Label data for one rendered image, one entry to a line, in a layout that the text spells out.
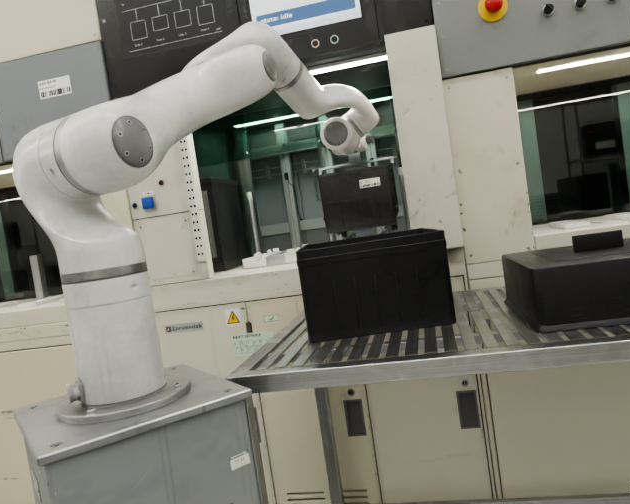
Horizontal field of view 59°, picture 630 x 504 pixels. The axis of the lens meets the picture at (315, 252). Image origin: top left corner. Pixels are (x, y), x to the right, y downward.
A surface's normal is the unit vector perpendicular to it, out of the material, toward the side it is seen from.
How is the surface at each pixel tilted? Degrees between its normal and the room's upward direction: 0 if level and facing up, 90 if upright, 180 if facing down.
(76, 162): 108
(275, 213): 90
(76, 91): 90
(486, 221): 90
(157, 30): 90
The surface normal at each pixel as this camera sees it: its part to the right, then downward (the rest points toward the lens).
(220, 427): 0.55, -0.04
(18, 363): -0.19, 0.08
